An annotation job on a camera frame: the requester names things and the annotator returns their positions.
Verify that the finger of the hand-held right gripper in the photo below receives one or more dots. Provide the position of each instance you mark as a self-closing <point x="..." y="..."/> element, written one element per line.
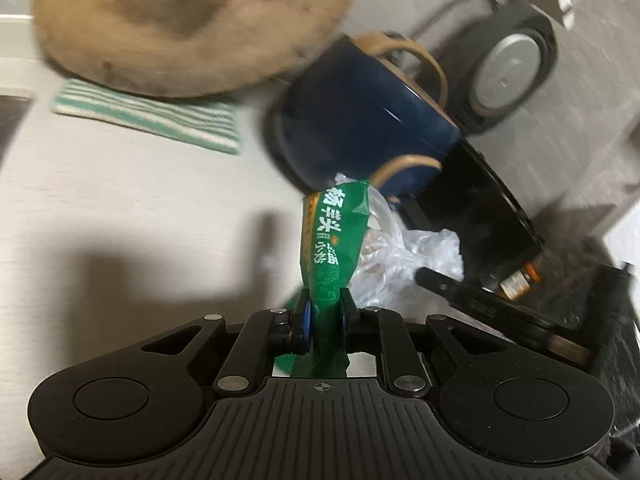
<point x="475" y="300"/>

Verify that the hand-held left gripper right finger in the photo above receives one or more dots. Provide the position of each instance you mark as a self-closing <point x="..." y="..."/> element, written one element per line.
<point x="343" y="316"/>

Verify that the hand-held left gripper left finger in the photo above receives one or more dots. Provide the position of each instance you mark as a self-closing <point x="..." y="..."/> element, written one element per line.
<point x="306" y="321"/>

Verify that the green snack wrapper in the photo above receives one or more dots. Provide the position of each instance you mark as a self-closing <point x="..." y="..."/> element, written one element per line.
<point x="325" y="240"/>

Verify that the orange label jar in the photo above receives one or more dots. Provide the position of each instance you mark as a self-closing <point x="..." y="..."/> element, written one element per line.
<point x="520" y="282"/>

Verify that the clear crumpled plastic bag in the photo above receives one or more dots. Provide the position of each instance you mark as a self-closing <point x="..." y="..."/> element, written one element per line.
<point x="425" y="250"/>

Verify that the black countertop cooker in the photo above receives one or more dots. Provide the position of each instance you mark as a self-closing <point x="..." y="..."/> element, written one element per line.
<point x="475" y="210"/>

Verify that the dark blue pot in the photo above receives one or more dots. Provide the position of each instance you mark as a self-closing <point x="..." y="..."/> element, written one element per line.
<point x="360" y="110"/>

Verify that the black robot vacuum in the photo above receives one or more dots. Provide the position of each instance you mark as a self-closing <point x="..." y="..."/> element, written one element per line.
<point x="505" y="70"/>

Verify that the green striped cloth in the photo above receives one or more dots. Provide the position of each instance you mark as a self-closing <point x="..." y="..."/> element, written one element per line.
<point x="150" y="112"/>

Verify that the round wooden cutting board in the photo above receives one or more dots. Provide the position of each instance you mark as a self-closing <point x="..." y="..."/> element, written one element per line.
<point x="175" y="25"/>

